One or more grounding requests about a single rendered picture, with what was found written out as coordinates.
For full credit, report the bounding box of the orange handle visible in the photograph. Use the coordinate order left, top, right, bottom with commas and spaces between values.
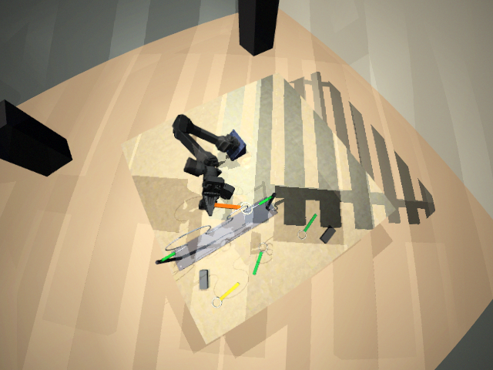
214, 202, 253, 215

